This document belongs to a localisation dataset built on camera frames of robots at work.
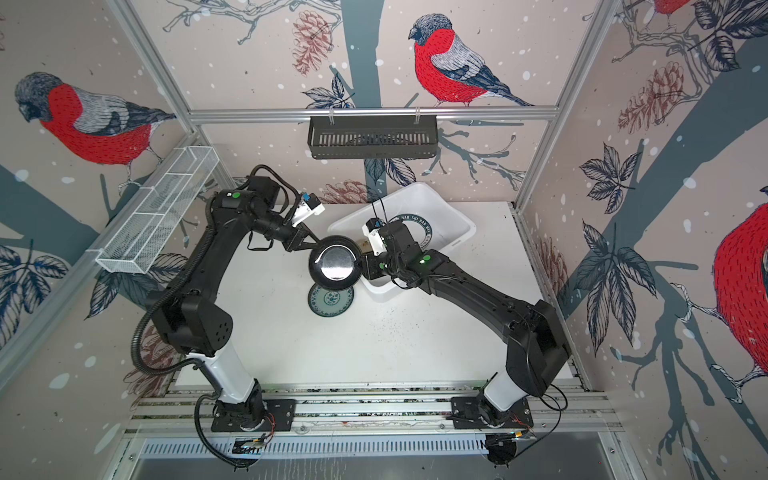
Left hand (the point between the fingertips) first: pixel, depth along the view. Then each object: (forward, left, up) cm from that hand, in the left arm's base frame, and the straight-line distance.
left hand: (316, 242), depth 77 cm
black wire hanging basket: (+46, -14, +2) cm, 48 cm away
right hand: (-4, -10, -5) cm, 12 cm away
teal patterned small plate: (-5, 0, -26) cm, 27 cm away
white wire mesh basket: (+1, +42, +5) cm, 43 cm away
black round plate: (-4, -5, -4) cm, 7 cm away
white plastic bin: (+27, -38, -21) cm, 51 cm away
